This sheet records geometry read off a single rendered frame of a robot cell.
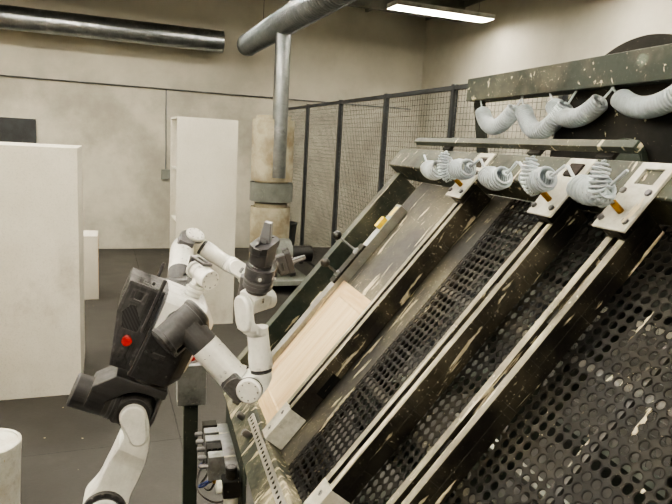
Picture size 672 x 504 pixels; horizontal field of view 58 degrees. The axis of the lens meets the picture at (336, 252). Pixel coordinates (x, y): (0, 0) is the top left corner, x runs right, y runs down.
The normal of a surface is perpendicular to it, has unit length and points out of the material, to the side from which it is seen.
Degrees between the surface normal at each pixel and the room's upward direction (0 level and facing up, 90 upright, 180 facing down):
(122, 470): 90
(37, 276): 90
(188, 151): 90
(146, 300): 90
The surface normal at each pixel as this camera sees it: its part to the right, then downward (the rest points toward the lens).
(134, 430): 0.28, 0.18
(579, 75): -0.96, 0.00
